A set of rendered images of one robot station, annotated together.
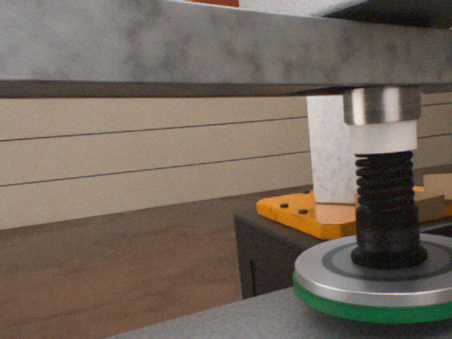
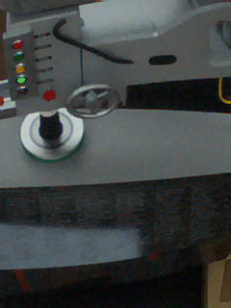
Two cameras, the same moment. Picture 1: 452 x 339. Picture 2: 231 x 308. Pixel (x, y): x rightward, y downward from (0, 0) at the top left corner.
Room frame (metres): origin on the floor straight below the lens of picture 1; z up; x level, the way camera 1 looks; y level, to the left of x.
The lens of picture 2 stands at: (-0.46, -0.81, 2.58)
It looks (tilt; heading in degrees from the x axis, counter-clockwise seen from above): 57 degrees down; 27
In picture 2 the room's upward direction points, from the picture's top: straight up
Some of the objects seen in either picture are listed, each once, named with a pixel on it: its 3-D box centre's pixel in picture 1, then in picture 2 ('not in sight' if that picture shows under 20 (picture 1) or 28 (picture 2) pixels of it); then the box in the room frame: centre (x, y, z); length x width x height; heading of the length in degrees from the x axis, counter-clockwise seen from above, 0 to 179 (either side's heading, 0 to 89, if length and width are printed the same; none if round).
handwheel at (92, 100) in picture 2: not in sight; (90, 91); (0.48, -0.27, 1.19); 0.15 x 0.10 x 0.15; 127
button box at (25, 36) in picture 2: not in sight; (19, 64); (0.37, -0.11, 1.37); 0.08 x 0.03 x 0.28; 127
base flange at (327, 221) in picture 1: (357, 202); not in sight; (1.38, -0.18, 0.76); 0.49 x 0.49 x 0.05; 26
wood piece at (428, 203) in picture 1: (397, 203); not in sight; (1.13, -0.25, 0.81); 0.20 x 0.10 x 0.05; 34
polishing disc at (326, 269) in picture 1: (389, 262); (50, 130); (0.51, -0.10, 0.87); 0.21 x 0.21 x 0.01
